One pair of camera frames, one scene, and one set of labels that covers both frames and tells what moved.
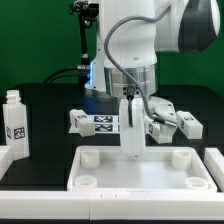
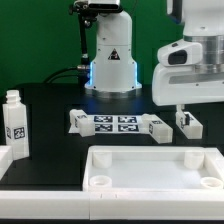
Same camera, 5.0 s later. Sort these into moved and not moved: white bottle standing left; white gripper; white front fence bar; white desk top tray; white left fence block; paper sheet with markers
Moved: white desk top tray; white gripper
Not moved: white left fence block; paper sheet with markers; white bottle standing left; white front fence bar
